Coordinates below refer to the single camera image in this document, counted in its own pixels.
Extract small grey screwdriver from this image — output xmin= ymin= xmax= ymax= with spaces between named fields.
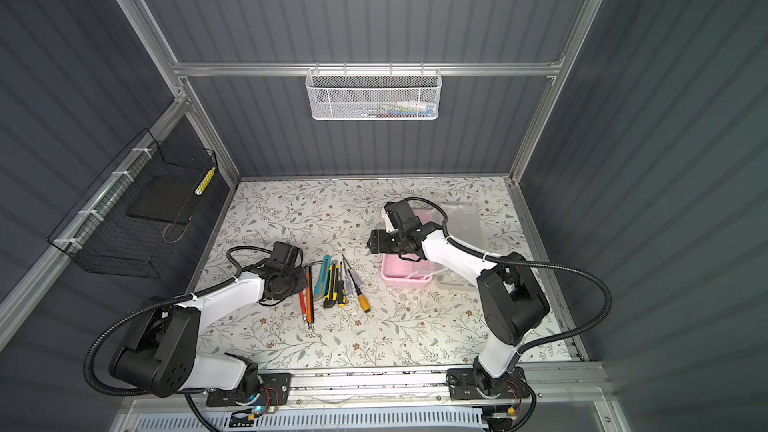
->
xmin=343 ymin=269 xmax=354 ymax=304

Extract small yellow black screwdriver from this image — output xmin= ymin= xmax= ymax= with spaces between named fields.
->
xmin=336 ymin=265 xmax=346 ymax=307

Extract yellow marker in black basket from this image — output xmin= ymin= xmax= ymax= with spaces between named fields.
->
xmin=194 ymin=166 xmax=216 ymax=196

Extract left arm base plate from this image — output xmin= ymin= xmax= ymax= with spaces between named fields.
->
xmin=206 ymin=373 xmax=293 ymax=407

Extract aluminium front rail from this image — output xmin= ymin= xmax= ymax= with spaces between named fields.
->
xmin=128 ymin=365 xmax=607 ymax=409

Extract orange handled screwdriver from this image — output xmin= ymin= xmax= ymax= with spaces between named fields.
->
xmin=342 ymin=255 xmax=371 ymax=313

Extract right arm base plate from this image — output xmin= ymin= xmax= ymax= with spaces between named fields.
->
xmin=445 ymin=367 xmax=531 ymax=401

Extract pink plastic tool box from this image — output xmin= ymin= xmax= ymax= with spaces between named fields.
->
xmin=380 ymin=225 xmax=493 ymax=289

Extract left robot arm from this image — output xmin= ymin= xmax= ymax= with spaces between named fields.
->
xmin=109 ymin=241 xmax=309 ymax=403

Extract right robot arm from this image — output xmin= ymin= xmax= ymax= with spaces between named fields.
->
xmin=367 ymin=199 xmax=550 ymax=397

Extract black wire basket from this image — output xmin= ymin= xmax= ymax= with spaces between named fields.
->
xmin=48 ymin=133 xmax=218 ymax=279

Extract teal utility knife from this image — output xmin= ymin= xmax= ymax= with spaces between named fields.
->
xmin=314 ymin=255 xmax=332 ymax=298

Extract yellow black utility knife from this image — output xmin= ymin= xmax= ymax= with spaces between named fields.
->
xmin=323 ymin=260 xmax=337 ymax=309

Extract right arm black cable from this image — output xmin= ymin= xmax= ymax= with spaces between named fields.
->
xmin=401 ymin=196 xmax=614 ymax=356

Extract black plate in basket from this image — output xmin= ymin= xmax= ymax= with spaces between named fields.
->
xmin=126 ymin=176 xmax=202 ymax=225

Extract markers in white basket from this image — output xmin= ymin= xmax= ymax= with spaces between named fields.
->
xmin=356 ymin=100 xmax=438 ymax=119

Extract orange black pencil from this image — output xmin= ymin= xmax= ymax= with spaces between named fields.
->
xmin=305 ymin=265 xmax=314 ymax=326

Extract white wire mesh basket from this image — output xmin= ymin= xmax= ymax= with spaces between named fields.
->
xmin=305 ymin=71 xmax=443 ymax=121

